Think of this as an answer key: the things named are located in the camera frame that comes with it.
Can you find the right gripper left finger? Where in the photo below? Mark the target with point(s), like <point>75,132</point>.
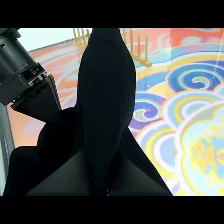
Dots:
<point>68,181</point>

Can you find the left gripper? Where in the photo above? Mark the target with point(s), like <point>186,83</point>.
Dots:
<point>20,85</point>

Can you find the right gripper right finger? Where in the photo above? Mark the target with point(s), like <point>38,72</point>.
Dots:
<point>136,183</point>

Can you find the black garment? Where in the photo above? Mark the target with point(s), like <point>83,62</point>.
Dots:
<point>106,100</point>

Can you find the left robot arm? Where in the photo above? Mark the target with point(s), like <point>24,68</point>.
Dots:
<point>13,50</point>

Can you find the wooden rack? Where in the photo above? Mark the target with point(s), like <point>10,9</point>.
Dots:
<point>138,46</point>

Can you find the silver frame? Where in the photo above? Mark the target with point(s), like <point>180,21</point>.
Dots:
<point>6,146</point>

